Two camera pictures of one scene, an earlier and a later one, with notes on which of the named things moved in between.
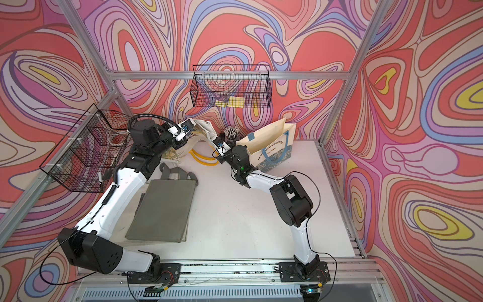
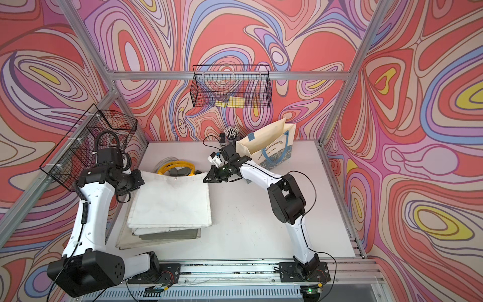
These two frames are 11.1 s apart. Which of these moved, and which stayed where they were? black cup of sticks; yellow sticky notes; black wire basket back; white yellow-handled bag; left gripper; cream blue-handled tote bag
Moved: left gripper; white yellow-handled bag
Stayed: black wire basket back; cream blue-handled tote bag; black cup of sticks; yellow sticky notes
